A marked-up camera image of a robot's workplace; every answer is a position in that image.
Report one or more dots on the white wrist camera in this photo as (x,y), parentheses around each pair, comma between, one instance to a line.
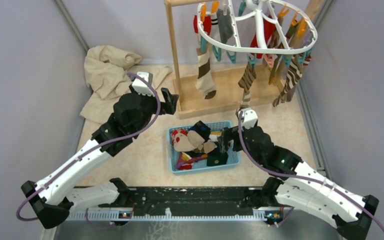
(141,88)
(248,117)

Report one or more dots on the black blue white sock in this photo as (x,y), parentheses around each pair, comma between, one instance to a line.
(201,129)

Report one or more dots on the grey red reindeer sock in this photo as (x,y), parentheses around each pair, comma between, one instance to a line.
(191,141)

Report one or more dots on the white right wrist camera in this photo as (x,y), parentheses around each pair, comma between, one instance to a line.
(248,117)

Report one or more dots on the pink hanger clip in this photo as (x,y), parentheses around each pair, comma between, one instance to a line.
(269,59)

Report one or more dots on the light blue plastic basket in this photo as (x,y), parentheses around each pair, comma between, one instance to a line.
(233,158)

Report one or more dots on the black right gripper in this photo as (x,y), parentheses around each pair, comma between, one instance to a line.
(230,133)

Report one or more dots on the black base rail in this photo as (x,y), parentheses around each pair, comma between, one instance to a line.
(190,204)

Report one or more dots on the white black striped sock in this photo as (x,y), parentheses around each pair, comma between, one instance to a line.
(210,23)

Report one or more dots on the cream brown patch sock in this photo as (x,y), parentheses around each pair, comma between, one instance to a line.
(205,83)

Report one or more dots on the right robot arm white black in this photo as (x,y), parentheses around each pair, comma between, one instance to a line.
(293,182)

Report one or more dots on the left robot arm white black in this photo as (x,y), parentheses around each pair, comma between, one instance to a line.
(56,196)

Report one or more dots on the grey ankle sock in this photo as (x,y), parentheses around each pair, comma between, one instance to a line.
(224,25)

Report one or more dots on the maroon pink sock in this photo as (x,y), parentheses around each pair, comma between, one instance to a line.
(186,162)

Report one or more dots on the red and cream sock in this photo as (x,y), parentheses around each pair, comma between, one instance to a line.
(260,20)

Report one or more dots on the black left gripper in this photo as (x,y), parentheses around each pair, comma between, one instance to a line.
(169,106)

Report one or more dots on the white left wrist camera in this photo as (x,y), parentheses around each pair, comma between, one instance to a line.
(141,88)

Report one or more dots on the brown white striped sock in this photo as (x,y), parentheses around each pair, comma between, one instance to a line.
(293,76)

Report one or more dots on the white plastic sock hanger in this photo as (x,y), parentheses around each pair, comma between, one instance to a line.
(263,12)

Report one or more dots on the beige crumpled cloth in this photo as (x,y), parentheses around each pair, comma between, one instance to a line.
(105,72)

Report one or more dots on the teal hanger clip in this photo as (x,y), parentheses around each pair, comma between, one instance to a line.
(217,52)

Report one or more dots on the brown tan striped sock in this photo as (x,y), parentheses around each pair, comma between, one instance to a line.
(246,81)

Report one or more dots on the wooden hanger stand frame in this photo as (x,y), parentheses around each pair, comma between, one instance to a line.
(227,96)

